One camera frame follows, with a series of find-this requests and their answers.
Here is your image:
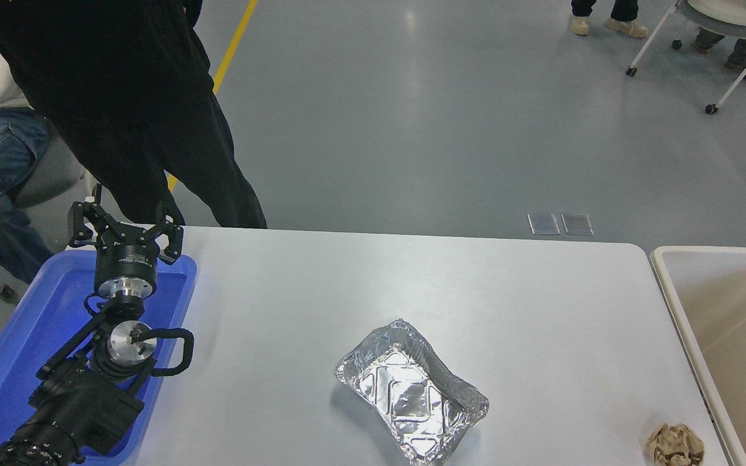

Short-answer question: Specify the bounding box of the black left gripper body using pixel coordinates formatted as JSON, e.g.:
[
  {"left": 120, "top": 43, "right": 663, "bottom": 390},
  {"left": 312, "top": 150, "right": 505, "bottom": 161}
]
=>
[{"left": 95, "top": 224, "right": 163, "bottom": 285}]

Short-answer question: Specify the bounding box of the grey office chair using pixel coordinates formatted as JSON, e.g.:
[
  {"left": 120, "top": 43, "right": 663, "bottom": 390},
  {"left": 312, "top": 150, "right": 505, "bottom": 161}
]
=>
[{"left": 10, "top": 129, "right": 98, "bottom": 209}]

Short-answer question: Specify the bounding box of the blue plastic tray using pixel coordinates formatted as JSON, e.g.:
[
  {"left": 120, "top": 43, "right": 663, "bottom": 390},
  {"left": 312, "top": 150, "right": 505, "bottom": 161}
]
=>
[{"left": 0, "top": 249, "right": 198, "bottom": 461}]

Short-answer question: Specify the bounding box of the standing person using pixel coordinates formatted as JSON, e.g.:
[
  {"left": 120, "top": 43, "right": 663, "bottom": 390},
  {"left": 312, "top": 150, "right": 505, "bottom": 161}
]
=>
[
  {"left": 570, "top": 0, "right": 650, "bottom": 38},
  {"left": 0, "top": 0, "right": 268, "bottom": 229}
]

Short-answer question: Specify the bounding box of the crumpled foil tray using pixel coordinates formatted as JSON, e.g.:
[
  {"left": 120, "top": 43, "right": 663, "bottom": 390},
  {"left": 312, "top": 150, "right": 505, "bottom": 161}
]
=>
[{"left": 335, "top": 318, "right": 490, "bottom": 465}]

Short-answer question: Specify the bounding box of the grey floor plate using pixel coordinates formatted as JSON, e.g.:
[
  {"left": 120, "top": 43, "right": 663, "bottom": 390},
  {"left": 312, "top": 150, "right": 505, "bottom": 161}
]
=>
[
  {"left": 528, "top": 214, "right": 561, "bottom": 236},
  {"left": 561, "top": 214, "right": 594, "bottom": 236}
]

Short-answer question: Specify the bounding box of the crumpled tan paper ball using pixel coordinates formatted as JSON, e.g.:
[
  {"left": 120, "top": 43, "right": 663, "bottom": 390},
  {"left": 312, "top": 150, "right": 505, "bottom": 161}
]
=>
[{"left": 646, "top": 422, "right": 705, "bottom": 466}]

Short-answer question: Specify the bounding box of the large pale bin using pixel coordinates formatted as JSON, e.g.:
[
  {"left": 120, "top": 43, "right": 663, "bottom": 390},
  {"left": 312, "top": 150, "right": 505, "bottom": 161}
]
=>
[{"left": 650, "top": 246, "right": 746, "bottom": 466}]

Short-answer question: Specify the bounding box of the white wheeled chair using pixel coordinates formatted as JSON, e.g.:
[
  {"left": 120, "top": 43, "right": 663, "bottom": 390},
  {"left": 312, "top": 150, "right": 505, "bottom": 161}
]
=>
[{"left": 626, "top": 0, "right": 746, "bottom": 116}]

